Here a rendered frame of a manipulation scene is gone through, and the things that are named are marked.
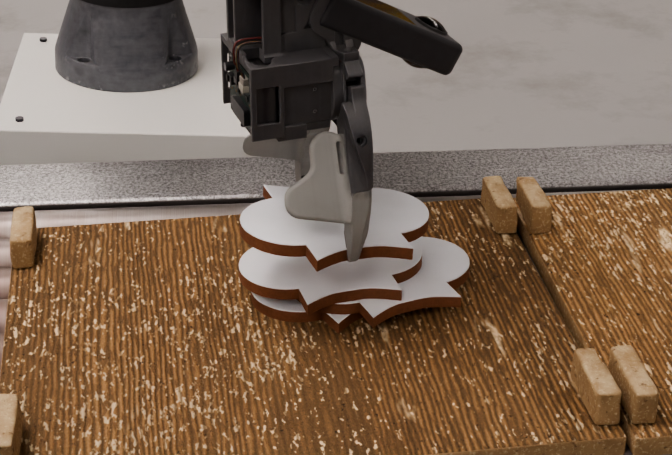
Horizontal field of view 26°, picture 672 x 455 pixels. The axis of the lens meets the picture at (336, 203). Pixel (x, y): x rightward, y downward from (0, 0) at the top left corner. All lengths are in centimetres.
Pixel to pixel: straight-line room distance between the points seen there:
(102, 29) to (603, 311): 64
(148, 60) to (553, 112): 238
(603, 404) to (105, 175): 57
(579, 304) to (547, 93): 281
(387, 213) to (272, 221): 9
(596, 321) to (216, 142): 48
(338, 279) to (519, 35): 327
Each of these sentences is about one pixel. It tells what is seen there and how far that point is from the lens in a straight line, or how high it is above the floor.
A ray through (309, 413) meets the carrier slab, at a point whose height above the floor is 94.
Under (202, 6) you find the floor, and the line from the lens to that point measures 453.
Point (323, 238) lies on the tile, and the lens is 102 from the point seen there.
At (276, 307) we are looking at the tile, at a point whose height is 95.
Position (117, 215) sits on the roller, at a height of 92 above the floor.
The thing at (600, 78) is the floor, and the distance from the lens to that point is 403.
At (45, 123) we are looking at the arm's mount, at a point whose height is 93.
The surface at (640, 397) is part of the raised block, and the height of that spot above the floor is 96.
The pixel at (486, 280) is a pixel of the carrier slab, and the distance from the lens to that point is 114.
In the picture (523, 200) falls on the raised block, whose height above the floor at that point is 95.
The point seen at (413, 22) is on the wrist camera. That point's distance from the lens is 101.
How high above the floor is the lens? 151
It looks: 27 degrees down
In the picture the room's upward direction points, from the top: straight up
